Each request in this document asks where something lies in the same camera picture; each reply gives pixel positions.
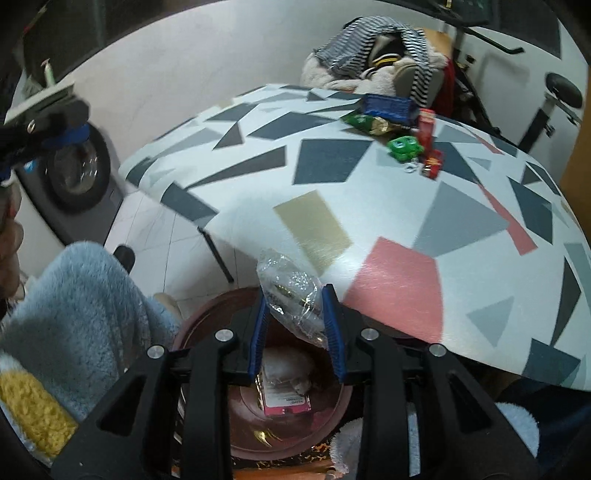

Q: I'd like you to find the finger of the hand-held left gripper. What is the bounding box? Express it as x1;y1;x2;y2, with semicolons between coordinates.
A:
0;141;47;183
25;99;92;151

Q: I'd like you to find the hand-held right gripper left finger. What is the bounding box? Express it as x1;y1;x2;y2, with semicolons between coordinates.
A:
51;291;269;480

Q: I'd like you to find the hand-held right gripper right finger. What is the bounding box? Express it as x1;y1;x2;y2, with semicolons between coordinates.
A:
322;284;541;480

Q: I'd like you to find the clear plastic bag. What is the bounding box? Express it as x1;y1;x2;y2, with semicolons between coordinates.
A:
256;248;326;349

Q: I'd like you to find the pink clear plastic box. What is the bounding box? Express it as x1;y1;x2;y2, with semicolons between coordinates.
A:
261;360;312;414

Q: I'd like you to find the maroon plastic basin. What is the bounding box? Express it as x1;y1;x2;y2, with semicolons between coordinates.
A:
173;286;370;467

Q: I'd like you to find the small red packet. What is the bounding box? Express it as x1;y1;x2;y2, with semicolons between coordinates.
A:
421;148;445;178

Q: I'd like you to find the green keychain toy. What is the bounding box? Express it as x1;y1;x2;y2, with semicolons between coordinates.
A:
387;135;423;175

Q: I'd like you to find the green snack bag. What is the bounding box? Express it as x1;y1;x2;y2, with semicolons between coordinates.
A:
342;113;402;136

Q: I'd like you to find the red cardboard box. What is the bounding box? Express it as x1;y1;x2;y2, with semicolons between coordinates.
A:
418;109;437;153

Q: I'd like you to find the blue cardboard box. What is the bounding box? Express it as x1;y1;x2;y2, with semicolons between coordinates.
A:
360;93;419;125

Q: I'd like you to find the person's left hand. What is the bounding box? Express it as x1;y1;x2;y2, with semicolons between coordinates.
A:
0;182;28;301

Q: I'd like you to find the grey washing machine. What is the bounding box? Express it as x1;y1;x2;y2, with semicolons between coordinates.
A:
14;122;125;247

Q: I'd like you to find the black table leg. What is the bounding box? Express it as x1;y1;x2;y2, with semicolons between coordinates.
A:
198;226;235;283

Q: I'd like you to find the beige slipper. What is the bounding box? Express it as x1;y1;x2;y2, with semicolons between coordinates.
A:
152;292;183;319

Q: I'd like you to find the dark framed window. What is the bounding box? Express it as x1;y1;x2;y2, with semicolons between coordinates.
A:
18;0;564;79

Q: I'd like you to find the black round object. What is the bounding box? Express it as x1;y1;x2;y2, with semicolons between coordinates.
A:
113;244;136;273

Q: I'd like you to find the geometric patterned tablecloth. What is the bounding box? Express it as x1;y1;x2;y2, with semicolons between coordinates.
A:
119;83;591;393

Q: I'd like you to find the fluffy fleece pajamas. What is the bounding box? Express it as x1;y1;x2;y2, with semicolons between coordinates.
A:
0;240;541;480

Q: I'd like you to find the red hanging garment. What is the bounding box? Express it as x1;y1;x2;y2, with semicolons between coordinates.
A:
443;58;462;116

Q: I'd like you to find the dark jacket with yellow stripes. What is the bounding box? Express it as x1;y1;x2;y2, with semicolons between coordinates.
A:
369;30;407;75

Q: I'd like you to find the black white striped shirt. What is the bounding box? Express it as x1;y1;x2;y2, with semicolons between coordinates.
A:
314;16;432;109

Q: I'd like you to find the wooden door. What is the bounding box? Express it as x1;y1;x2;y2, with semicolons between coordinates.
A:
558;115;591;199

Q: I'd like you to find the wooden board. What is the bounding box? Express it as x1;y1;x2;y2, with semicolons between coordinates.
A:
416;28;455;56

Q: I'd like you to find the black exercise bike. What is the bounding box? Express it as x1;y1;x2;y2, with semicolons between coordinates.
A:
429;0;585;148

